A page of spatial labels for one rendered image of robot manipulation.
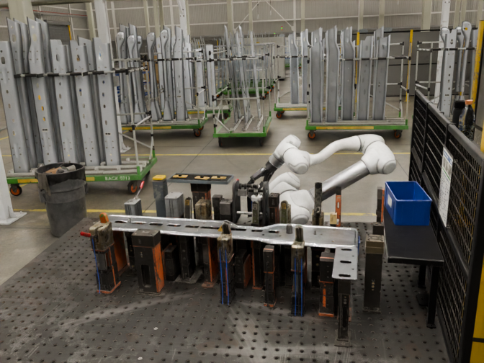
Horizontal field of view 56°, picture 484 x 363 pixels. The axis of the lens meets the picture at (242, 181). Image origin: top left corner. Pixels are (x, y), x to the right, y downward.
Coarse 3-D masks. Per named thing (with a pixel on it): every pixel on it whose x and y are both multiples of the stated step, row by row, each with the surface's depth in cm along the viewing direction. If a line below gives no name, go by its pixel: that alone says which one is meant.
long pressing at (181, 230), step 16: (112, 224) 243; (128, 224) 242; (144, 224) 242; (176, 224) 240; (192, 224) 239; (208, 224) 238; (256, 240) 219; (272, 240) 216; (288, 240) 215; (320, 240) 214; (336, 240) 213; (352, 240) 212
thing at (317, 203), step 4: (316, 184) 226; (320, 184) 226; (316, 188) 226; (320, 188) 229; (316, 192) 230; (320, 192) 230; (316, 196) 230; (320, 196) 229; (316, 200) 231; (320, 200) 229; (316, 204) 231; (320, 204) 230; (320, 208) 230; (320, 212) 230
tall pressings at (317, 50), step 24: (312, 48) 861; (336, 48) 852; (360, 48) 861; (384, 48) 879; (312, 72) 872; (336, 72) 863; (360, 72) 875; (384, 72) 870; (312, 96) 883; (336, 96) 870; (360, 96) 888; (384, 96) 878; (312, 120) 892; (336, 120) 879
